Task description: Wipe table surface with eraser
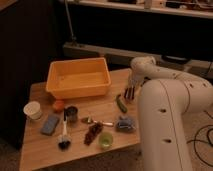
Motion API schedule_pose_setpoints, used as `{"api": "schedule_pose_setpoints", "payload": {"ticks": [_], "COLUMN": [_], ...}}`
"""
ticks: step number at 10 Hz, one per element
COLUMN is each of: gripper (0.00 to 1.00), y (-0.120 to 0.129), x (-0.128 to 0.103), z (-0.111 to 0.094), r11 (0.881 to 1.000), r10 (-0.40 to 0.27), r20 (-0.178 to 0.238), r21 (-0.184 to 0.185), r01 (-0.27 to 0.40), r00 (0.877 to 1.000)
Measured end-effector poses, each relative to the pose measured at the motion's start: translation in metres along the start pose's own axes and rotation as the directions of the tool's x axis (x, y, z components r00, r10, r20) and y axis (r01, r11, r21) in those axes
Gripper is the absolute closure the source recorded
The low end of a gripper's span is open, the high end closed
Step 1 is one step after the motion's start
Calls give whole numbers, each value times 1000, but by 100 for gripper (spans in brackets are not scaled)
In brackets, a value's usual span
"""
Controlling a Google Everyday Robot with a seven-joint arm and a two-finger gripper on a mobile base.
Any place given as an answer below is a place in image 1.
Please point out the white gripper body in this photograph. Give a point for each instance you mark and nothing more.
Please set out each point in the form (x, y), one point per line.
(136, 79)

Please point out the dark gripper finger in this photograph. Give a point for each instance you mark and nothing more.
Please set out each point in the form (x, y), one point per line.
(132, 93)
(126, 94)

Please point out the green cucumber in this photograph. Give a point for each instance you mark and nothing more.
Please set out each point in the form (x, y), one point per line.
(120, 105)

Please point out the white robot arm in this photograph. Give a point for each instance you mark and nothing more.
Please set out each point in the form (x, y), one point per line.
(164, 95)

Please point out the blue eraser sponge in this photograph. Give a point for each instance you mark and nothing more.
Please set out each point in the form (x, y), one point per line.
(49, 125)

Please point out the blue crumpled cloth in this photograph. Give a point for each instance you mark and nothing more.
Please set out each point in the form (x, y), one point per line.
(125, 124)

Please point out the orange plastic bin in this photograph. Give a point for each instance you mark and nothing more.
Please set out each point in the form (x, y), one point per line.
(78, 78)

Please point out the dark red grape bunch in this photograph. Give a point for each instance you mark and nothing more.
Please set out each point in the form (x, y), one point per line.
(92, 133)

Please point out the metal spoon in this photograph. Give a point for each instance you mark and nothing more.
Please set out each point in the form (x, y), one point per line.
(89, 120)

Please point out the green plastic cup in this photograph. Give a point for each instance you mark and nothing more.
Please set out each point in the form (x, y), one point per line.
(105, 140)

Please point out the metal can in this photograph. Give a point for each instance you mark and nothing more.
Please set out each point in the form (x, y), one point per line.
(72, 114)

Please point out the orange fruit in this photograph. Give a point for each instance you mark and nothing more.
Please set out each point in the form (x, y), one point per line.
(58, 105)

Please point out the white paper cup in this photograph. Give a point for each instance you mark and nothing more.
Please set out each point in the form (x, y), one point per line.
(33, 110)

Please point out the grey shelf rail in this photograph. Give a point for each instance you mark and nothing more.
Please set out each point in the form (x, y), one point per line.
(123, 57)

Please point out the white handled black brush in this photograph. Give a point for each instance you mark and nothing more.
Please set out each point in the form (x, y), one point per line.
(64, 140)

